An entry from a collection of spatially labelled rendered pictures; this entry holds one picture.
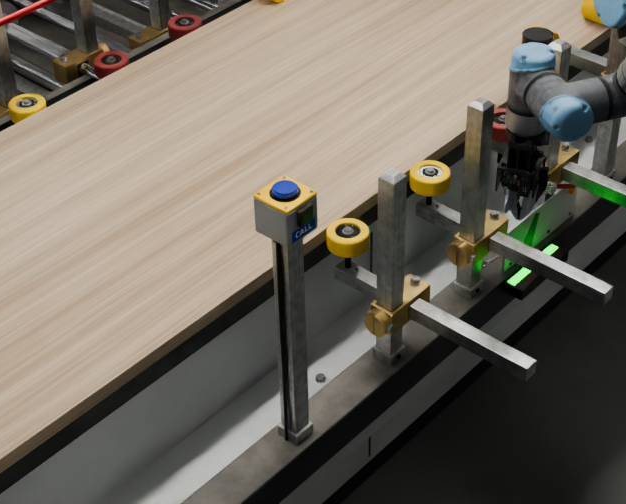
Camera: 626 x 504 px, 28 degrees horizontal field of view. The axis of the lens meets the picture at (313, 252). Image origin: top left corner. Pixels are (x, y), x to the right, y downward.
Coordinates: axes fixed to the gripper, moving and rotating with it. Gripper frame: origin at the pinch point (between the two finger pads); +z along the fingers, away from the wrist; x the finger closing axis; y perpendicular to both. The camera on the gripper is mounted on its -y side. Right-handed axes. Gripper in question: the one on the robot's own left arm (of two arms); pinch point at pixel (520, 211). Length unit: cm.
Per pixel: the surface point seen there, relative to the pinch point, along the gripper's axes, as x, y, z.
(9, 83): -119, -11, 2
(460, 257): -9.5, 5.2, 9.8
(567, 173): 4.2, -23.9, 6.1
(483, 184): -7.1, 1.2, -5.2
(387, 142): -31.5, -15.3, 1.2
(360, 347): -25.9, 15.9, 29.2
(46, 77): -121, -27, 10
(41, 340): -67, 61, 1
